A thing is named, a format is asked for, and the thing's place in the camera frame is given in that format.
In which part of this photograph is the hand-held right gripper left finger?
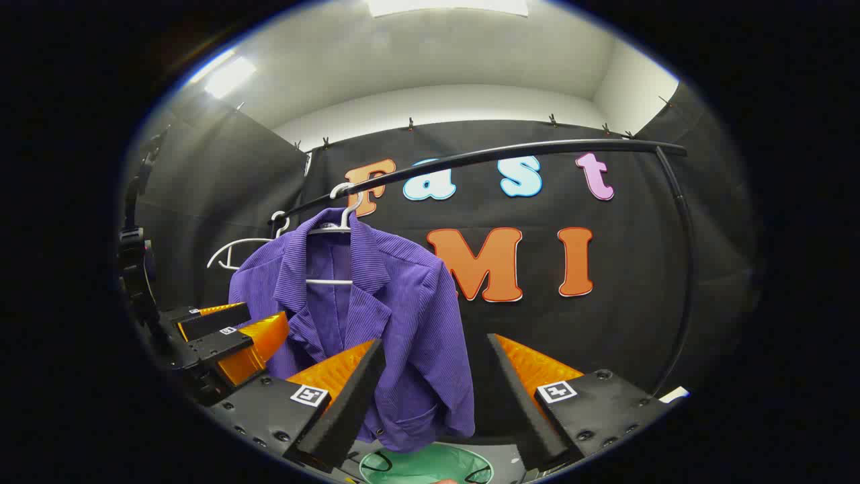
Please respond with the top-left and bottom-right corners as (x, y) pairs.
(202, 338), (388, 475)

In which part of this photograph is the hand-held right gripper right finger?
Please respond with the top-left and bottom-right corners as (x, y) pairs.
(485, 333), (674, 475)

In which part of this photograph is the green laundry hamper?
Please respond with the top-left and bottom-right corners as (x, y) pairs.
(358, 442), (495, 484)

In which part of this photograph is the purple corduroy jacket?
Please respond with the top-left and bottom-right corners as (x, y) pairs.
(228, 207), (476, 454)

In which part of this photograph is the white plastic clothes hanger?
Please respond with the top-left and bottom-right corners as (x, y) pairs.
(207, 210), (291, 272)
(306, 181), (367, 286)

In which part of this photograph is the black clothes rack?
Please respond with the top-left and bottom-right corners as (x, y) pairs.
(269, 138), (696, 397)

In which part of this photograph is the black backdrop cloth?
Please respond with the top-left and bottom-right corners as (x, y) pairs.
(124, 81), (760, 438)

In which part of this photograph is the ceiling light panel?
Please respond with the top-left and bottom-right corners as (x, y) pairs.
(366, 0), (531, 18)
(191, 50), (259, 100)

